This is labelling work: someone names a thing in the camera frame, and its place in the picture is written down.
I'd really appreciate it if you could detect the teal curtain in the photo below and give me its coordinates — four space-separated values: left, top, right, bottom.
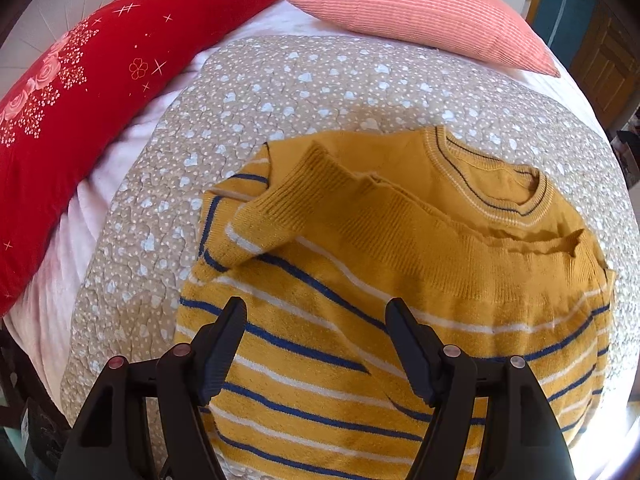
533 0 596 68

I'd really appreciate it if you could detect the yellow striped knit sweater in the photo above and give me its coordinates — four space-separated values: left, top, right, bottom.
176 127 615 479

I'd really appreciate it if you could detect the long red floral pillow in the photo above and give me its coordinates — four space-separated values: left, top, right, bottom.
1 0 276 310

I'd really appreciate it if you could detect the pink ribbed pillow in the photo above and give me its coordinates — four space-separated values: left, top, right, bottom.
286 0 560 77

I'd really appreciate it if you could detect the beige heart-patterned quilt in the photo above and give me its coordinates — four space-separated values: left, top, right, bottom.
60 34 640 480

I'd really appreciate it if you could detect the brown wooden door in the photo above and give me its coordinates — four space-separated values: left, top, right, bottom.
570 3 639 132

